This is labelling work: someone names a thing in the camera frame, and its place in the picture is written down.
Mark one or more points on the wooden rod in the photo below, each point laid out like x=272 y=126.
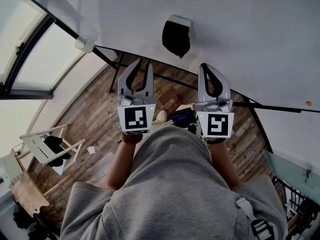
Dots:
x=57 y=185

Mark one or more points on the frosted glass panel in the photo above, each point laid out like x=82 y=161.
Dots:
x=287 y=171

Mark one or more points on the person's right forearm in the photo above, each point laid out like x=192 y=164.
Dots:
x=223 y=166

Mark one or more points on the white wooden chair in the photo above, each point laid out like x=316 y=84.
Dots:
x=35 y=146

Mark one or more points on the metal glass clamp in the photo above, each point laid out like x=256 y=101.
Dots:
x=307 y=176

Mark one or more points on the wooden board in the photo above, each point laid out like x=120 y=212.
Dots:
x=28 y=196

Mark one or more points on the grey hoodie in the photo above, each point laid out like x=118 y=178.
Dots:
x=175 y=189

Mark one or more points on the black framed window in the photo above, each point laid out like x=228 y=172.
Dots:
x=35 y=56

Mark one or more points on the black wristband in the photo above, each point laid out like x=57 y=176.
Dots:
x=216 y=141

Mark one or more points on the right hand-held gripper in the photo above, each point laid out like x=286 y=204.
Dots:
x=217 y=125

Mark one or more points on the black metal railing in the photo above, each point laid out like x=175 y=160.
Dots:
x=295 y=204

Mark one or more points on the beige shoe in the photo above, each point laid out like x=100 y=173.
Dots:
x=161 y=115

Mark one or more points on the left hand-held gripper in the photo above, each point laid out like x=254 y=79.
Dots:
x=135 y=119

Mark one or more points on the orange round magnet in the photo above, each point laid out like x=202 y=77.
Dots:
x=309 y=103

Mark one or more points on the white plastic corner holder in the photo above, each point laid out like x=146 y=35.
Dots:
x=84 y=44

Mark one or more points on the person's left forearm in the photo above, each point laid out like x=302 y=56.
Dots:
x=120 y=166

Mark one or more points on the white paper scrap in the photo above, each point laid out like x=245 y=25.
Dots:
x=91 y=150

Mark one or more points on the black clothing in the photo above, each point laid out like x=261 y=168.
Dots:
x=55 y=149

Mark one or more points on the black device with screen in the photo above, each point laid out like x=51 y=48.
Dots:
x=183 y=119

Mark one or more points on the black and white box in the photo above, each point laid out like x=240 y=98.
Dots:
x=175 y=39

